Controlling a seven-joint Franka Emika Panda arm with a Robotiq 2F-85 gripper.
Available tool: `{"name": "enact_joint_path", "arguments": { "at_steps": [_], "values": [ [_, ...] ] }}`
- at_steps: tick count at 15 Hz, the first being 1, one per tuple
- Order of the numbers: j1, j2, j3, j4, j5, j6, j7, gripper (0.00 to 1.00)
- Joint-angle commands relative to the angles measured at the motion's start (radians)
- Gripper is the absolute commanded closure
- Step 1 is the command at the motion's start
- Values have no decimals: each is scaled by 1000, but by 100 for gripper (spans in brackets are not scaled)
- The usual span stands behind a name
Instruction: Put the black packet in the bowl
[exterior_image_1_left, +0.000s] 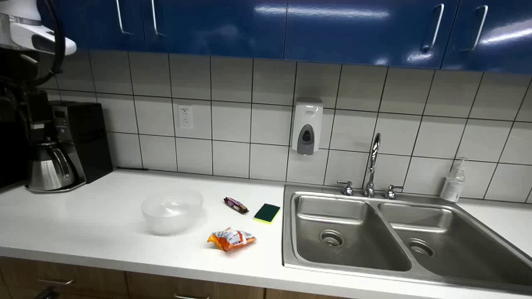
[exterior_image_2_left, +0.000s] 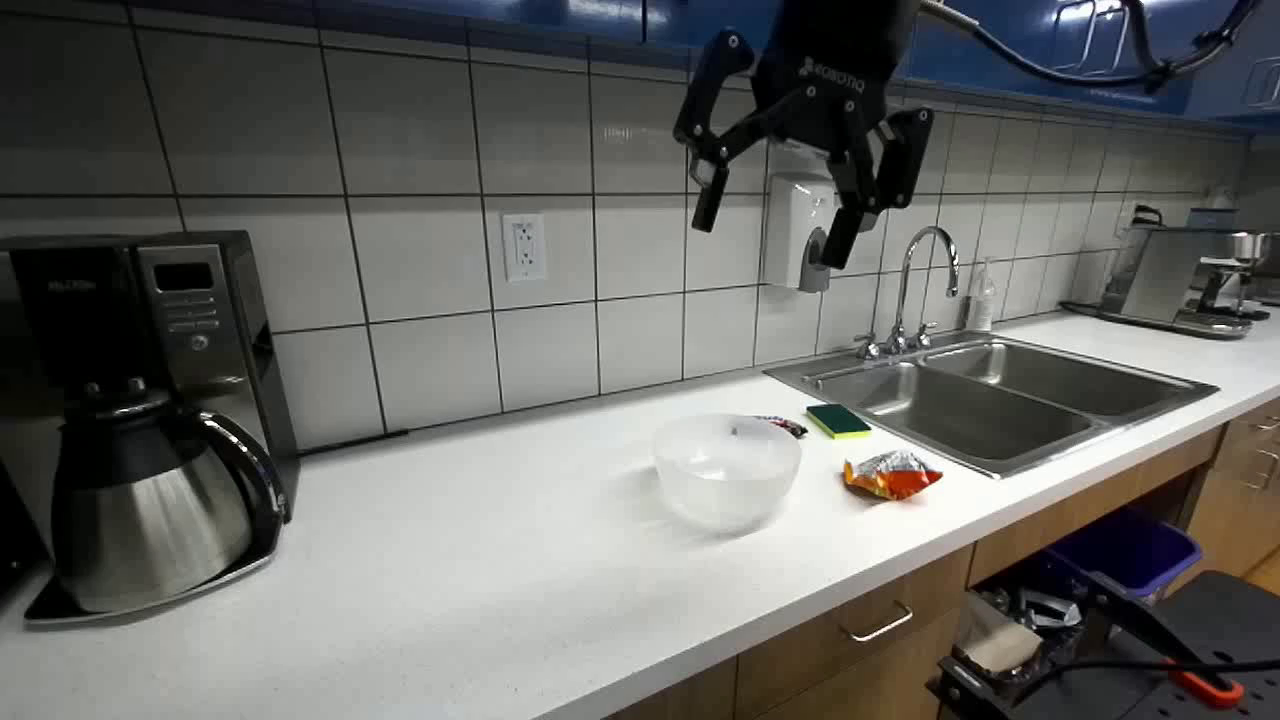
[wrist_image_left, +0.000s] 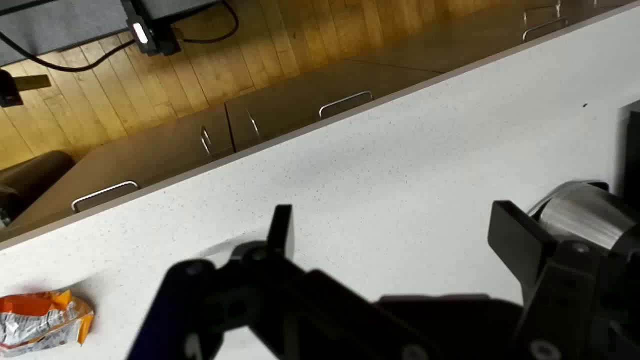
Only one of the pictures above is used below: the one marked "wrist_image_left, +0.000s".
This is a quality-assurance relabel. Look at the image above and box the black power adapter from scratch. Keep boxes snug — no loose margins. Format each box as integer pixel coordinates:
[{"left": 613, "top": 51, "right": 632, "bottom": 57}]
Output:
[{"left": 120, "top": 0, "right": 180, "bottom": 57}]

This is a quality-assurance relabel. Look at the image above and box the wooden base cabinet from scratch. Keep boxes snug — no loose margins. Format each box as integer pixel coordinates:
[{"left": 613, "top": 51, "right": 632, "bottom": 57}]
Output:
[{"left": 0, "top": 0, "right": 636, "bottom": 240}]

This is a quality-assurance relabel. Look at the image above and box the silver metal can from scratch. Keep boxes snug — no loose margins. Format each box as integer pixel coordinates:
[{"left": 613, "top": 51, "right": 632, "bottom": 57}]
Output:
[{"left": 530, "top": 181, "right": 640, "bottom": 258}]

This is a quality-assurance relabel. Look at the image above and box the orange silver snack packet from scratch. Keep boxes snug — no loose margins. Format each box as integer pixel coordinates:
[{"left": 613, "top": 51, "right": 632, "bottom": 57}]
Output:
[{"left": 0, "top": 291, "right": 94, "bottom": 359}]

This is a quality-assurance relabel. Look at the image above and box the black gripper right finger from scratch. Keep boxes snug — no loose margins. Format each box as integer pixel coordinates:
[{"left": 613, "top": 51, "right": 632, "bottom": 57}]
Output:
[{"left": 489, "top": 201, "right": 640, "bottom": 360}]

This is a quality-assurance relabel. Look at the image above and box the black floor cable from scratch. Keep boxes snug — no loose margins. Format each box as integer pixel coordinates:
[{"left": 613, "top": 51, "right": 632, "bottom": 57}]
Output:
[{"left": 0, "top": 0, "right": 240, "bottom": 75}]

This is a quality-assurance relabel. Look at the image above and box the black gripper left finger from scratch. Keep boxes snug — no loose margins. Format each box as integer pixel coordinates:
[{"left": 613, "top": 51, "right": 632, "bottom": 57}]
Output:
[{"left": 126, "top": 204, "right": 428, "bottom": 360}]

